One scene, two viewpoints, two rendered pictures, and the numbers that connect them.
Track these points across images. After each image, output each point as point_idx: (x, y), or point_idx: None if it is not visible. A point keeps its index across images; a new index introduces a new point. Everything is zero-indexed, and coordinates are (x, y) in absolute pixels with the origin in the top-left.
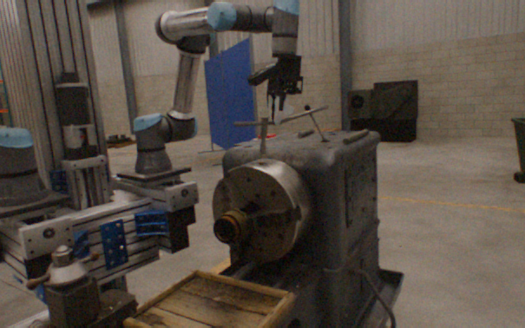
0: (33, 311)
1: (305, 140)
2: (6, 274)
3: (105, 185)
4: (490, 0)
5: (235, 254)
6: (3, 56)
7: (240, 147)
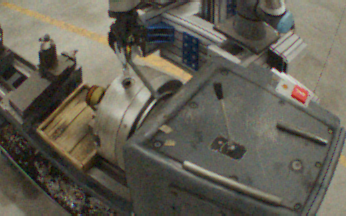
0: (309, 74)
1: (258, 130)
2: (337, 47)
3: (217, 12)
4: None
5: None
6: None
7: (226, 64)
